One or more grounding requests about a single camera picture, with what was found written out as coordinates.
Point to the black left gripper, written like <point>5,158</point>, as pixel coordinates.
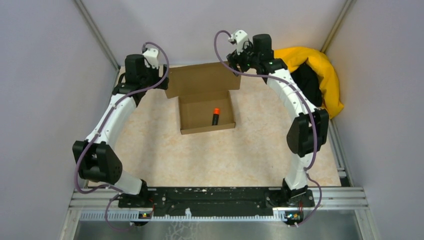
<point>156,72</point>

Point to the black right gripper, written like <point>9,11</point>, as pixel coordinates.
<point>235,58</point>

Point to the orange black marker pen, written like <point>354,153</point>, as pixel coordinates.
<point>215,117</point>

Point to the brown cardboard box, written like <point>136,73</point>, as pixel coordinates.
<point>200,89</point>

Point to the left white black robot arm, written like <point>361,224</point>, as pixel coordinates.
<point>97,164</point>

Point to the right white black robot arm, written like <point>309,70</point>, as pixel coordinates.
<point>309,127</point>

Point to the yellow cloth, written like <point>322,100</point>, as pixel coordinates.
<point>326,74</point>

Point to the black cloth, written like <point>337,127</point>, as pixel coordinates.
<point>308,82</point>

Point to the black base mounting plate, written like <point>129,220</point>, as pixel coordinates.
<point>214,201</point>

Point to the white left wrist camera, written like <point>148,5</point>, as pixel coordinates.
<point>151,58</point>

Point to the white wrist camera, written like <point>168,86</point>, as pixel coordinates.
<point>240,39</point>
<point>151,58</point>

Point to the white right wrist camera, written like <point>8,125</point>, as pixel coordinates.
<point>240,39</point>

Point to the aluminium frame rail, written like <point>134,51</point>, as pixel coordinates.
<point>103,205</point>

